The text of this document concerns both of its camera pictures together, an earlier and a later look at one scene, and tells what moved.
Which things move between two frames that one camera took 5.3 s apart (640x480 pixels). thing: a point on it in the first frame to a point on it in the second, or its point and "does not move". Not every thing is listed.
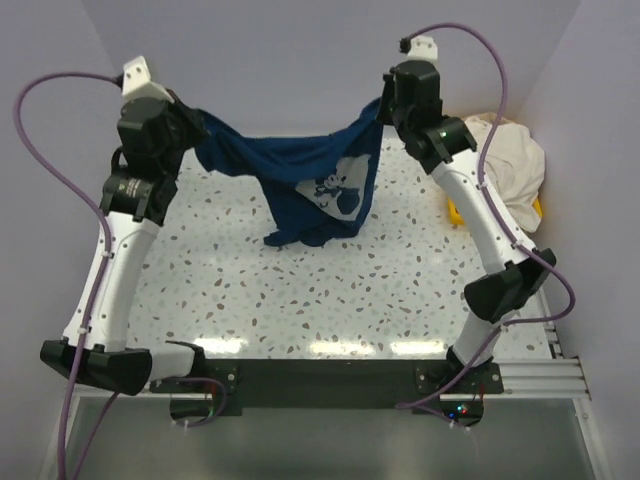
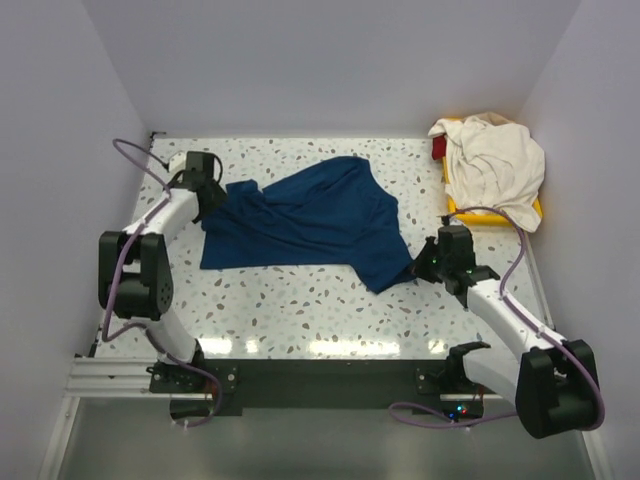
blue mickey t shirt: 316,182 to 334,217
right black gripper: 383,114 to 419,263
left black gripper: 194,118 to 219,196
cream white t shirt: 514,166 does not move
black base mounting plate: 225,387 does not move
